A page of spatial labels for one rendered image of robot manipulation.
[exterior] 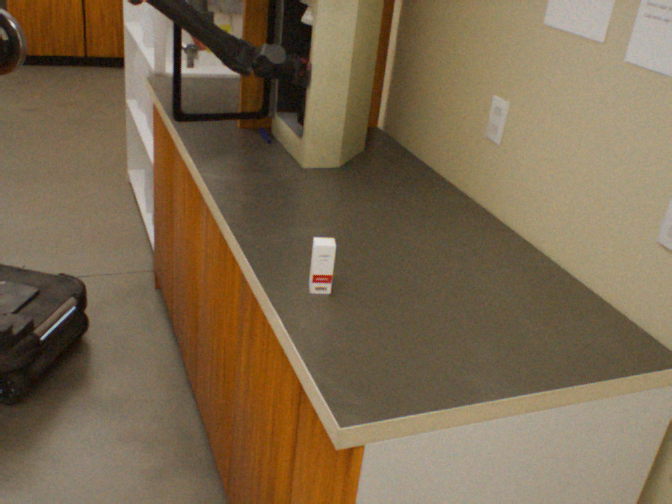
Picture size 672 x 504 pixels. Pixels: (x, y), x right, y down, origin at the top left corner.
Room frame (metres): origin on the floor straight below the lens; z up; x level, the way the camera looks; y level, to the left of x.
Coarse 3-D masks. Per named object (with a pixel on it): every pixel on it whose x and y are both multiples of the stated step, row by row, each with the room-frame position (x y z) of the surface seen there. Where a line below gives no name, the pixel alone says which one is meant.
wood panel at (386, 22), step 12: (384, 0) 2.37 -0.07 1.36; (384, 12) 2.37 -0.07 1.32; (384, 24) 2.38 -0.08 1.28; (384, 36) 2.38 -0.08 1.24; (384, 48) 2.38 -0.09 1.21; (384, 60) 2.38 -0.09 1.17; (384, 72) 2.39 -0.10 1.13; (372, 96) 2.37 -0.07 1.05; (372, 108) 2.37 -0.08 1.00; (240, 120) 2.19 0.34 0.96; (252, 120) 2.20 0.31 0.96; (264, 120) 2.22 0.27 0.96; (372, 120) 2.38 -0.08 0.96
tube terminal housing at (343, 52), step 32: (320, 0) 1.89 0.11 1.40; (352, 0) 1.92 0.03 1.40; (320, 32) 1.89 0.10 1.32; (352, 32) 1.93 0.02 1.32; (320, 64) 1.89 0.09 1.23; (352, 64) 1.94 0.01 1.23; (320, 96) 1.90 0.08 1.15; (352, 96) 1.97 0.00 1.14; (288, 128) 2.03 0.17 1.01; (320, 128) 1.90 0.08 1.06; (352, 128) 1.99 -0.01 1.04; (320, 160) 1.91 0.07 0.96
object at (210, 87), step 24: (192, 0) 2.03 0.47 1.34; (216, 0) 2.07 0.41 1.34; (240, 0) 2.10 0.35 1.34; (264, 0) 2.14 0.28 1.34; (216, 24) 2.07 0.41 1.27; (240, 24) 2.10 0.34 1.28; (264, 24) 2.14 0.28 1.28; (192, 72) 2.03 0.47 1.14; (216, 72) 2.07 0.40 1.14; (192, 96) 2.03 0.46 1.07; (216, 96) 2.07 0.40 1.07; (240, 96) 2.11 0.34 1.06
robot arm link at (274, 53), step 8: (256, 48) 2.00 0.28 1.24; (264, 48) 1.92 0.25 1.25; (272, 48) 1.93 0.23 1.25; (280, 48) 1.94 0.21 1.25; (256, 56) 1.93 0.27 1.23; (264, 56) 1.91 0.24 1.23; (272, 56) 1.91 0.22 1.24; (280, 56) 1.93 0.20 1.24; (264, 64) 1.93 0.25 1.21; (272, 64) 1.91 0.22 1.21; (280, 64) 1.92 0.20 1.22; (240, 72) 1.96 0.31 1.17; (248, 72) 1.95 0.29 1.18
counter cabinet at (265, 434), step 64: (192, 192) 1.96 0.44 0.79; (192, 256) 1.95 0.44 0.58; (192, 320) 1.93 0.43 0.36; (256, 320) 1.31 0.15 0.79; (192, 384) 1.91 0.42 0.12; (256, 384) 1.28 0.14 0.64; (256, 448) 1.25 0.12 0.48; (320, 448) 0.93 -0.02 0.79; (384, 448) 0.85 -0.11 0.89; (448, 448) 0.90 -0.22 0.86; (512, 448) 0.95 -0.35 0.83; (576, 448) 1.01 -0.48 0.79; (640, 448) 1.08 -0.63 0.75
